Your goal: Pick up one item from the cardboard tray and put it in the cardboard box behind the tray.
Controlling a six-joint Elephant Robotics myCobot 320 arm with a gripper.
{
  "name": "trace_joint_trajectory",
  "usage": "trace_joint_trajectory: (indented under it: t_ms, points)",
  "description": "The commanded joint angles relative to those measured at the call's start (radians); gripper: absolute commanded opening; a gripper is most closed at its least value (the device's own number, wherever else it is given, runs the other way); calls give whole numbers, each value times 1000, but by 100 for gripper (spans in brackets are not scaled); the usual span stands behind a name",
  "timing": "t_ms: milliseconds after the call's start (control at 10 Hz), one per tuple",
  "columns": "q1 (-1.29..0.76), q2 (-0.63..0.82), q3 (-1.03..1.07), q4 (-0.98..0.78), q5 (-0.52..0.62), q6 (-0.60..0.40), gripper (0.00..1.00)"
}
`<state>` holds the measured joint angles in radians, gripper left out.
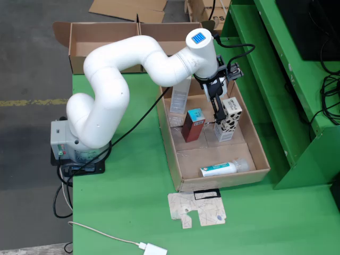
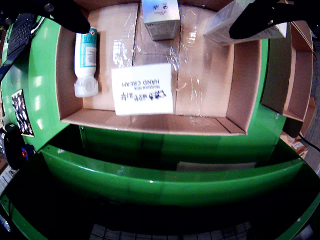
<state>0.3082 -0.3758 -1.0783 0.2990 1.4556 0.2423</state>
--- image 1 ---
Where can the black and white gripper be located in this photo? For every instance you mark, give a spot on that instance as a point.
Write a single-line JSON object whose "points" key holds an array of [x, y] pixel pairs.
{"points": [[216, 87]]}

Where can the dark red tall carton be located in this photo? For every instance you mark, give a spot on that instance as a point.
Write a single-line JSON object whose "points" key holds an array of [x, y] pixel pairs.
{"points": [[191, 130]]}

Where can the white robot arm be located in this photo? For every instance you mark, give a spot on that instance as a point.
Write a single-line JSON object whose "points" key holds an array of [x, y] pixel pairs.
{"points": [[106, 106]]}

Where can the grey robot base box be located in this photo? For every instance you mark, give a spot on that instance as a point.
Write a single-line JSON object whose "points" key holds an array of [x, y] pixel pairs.
{"points": [[57, 138]]}

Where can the shallow cardboard tray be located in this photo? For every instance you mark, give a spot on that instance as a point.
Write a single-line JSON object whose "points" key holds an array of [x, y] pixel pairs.
{"points": [[212, 154]]}

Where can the brown cardboard box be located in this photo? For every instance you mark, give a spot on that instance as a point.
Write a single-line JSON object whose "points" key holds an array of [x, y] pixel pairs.
{"points": [[170, 34], [106, 32]]}

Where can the scribbled flat cardboard piece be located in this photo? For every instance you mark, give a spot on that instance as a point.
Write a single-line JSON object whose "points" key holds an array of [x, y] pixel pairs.
{"points": [[207, 210]]}

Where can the cow print carton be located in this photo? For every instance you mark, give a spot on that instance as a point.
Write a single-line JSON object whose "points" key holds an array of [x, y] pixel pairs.
{"points": [[229, 122]]}

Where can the white tall carton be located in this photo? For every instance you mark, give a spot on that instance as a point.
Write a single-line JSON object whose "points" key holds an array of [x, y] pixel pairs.
{"points": [[179, 98]]}

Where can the clear plastic wrap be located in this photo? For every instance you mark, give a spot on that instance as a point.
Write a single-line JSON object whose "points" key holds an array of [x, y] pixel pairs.
{"points": [[176, 122]]}

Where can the green metal rack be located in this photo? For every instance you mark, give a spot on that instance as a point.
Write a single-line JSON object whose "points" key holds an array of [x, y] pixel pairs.
{"points": [[265, 93]]}

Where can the white tube teal label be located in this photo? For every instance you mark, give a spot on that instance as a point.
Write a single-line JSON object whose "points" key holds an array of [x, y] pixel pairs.
{"points": [[217, 168]]}

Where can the black monitor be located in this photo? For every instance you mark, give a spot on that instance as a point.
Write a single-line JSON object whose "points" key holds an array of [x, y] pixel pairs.
{"points": [[300, 26]]}

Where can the white power adapter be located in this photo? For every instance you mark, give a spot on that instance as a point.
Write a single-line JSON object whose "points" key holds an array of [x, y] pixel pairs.
{"points": [[156, 250]]}

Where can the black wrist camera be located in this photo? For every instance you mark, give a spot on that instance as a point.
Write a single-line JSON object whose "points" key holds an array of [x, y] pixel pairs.
{"points": [[235, 71]]}

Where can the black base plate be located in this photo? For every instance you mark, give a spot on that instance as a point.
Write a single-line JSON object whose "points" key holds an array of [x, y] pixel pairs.
{"points": [[98, 168]]}

